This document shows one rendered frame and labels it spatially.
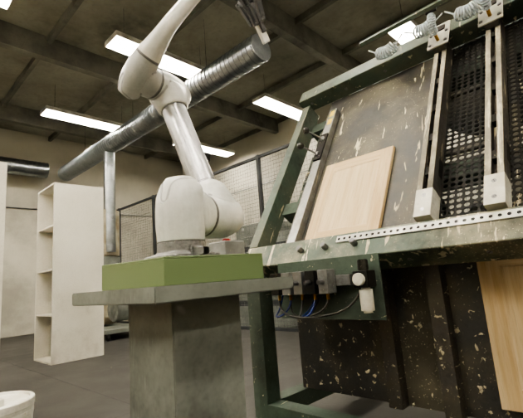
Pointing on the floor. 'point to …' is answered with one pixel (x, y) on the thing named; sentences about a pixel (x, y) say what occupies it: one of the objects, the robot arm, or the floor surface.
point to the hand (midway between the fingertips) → (262, 33)
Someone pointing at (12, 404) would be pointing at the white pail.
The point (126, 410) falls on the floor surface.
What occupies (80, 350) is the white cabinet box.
